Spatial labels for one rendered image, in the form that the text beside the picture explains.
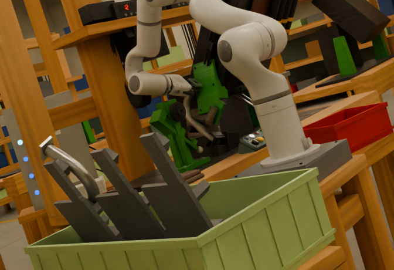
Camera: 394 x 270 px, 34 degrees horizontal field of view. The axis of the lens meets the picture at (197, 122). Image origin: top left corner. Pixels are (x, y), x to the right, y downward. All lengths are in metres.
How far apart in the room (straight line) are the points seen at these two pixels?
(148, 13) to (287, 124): 0.70
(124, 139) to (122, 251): 1.39
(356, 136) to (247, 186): 0.87
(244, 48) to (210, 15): 0.22
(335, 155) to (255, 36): 0.42
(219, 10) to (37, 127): 0.86
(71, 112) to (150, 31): 0.55
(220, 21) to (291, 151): 0.46
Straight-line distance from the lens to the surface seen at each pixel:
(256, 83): 1.91
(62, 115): 2.66
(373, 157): 2.40
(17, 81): 2.47
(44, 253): 1.61
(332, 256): 1.45
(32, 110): 2.48
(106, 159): 1.40
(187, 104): 2.68
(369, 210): 2.04
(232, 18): 2.02
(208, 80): 2.64
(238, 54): 1.86
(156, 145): 1.28
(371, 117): 2.48
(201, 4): 2.06
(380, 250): 2.08
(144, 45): 2.38
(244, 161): 2.30
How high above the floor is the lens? 1.25
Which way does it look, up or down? 4 degrees down
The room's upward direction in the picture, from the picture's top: 17 degrees counter-clockwise
